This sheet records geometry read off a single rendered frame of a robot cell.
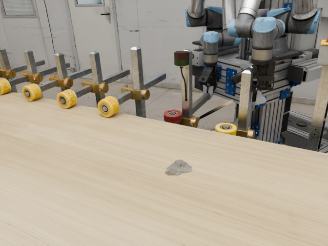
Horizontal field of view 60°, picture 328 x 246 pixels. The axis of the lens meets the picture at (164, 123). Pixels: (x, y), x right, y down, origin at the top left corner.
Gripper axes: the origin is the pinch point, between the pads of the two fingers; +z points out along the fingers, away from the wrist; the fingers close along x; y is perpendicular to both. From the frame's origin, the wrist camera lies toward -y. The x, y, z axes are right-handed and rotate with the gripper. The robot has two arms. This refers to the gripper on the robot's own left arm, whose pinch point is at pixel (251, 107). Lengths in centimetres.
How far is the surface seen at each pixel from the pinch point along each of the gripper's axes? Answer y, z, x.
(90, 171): -54, 3, -47
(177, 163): -27, 1, -44
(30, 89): -106, -4, 10
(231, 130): -9.5, 2.1, -18.2
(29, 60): -120, -12, 36
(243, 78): -5.1, -14.8, -8.5
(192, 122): -24.7, 7.0, -1.3
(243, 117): -4.1, 1.1, -8.9
